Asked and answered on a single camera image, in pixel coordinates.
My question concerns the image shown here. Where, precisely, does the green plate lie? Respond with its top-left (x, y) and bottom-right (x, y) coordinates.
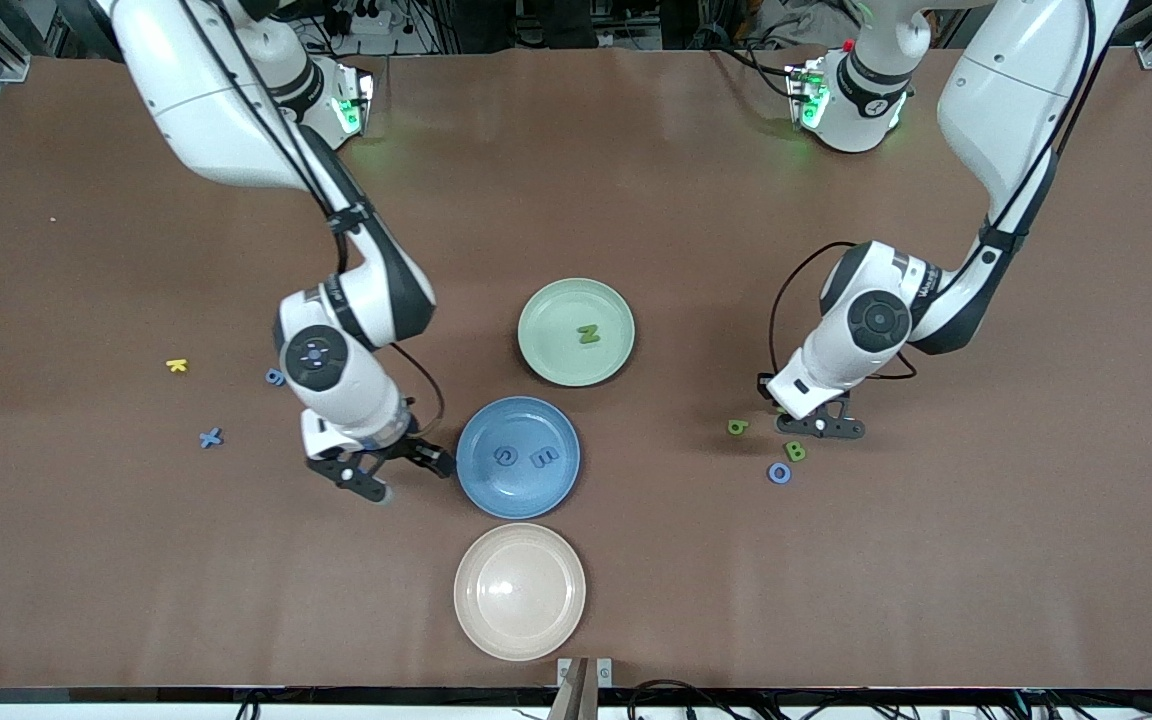
top-left (517, 277), bottom-right (636, 388)

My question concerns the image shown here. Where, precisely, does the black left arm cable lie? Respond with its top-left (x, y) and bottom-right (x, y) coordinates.
top-left (768, 0), bottom-right (1097, 383)

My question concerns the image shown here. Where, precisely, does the beige plate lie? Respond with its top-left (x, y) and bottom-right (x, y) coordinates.
top-left (453, 522), bottom-right (587, 662)

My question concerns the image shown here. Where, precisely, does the blue plate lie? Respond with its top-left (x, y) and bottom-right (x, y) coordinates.
top-left (455, 396), bottom-right (582, 521)

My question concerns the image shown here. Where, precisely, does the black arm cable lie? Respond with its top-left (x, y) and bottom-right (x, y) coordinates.
top-left (166, 0), bottom-right (445, 446)
top-left (768, 0), bottom-right (1097, 383)

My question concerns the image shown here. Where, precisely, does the metal camera stand bracket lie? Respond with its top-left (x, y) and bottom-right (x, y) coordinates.
top-left (548, 656), bottom-right (615, 720)

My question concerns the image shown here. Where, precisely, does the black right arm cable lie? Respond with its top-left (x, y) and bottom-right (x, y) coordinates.
top-left (166, 0), bottom-right (445, 446)

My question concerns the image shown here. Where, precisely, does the white power strip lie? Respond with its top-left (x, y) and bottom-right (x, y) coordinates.
top-left (331, 0), bottom-right (392, 36)

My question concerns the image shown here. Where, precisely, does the grey fabric bundle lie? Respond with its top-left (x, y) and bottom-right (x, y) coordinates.
top-left (761, 0), bottom-right (862, 46)

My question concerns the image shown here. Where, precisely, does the black cable bundle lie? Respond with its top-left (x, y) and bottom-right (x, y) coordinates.
top-left (626, 668), bottom-right (1152, 720)

